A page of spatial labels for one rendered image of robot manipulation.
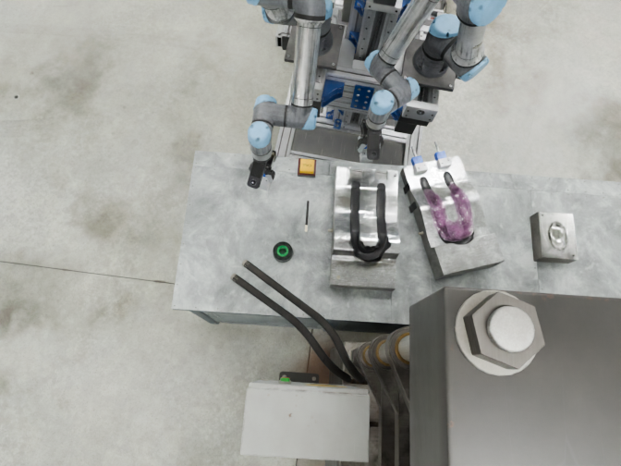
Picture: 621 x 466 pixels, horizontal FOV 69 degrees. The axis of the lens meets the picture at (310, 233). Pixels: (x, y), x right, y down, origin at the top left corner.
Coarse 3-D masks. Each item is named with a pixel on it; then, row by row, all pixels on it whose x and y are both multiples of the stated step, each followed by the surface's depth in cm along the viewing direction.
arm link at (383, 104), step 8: (376, 96) 153; (384, 96) 153; (392, 96) 154; (376, 104) 153; (384, 104) 153; (392, 104) 154; (368, 112) 162; (376, 112) 156; (384, 112) 155; (392, 112) 159; (376, 120) 160; (384, 120) 161
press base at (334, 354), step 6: (330, 354) 246; (336, 354) 210; (336, 360) 208; (342, 366) 184; (330, 372) 238; (330, 378) 235; (336, 378) 202; (330, 384) 233; (336, 384) 200; (330, 462) 204; (336, 462) 179
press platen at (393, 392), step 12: (384, 336) 132; (372, 348) 130; (372, 360) 130; (384, 372) 129; (384, 384) 128; (396, 384) 128; (396, 396) 127; (396, 408) 126; (396, 420) 127; (408, 420) 125; (396, 432) 126; (408, 432) 124; (396, 444) 125; (408, 444) 123; (396, 456) 124; (408, 456) 122
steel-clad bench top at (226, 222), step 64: (192, 192) 194; (256, 192) 195; (320, 192) 197; (512, 192) 200; (576, 192) 201; (192, 256) 186; (256, 256) 187; (320, 256) 188; (512, 256) 192; (384, 320) 181
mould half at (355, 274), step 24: (336, 168) 190; (336, 192) 188; (360, 192) 188; (336, 216) 184; (360, 216) 185; (336, 240) 176; (336, 264) 181; (360, 264) 182; (384, 264) 182; (360, 288) 184; (384, 288) 181
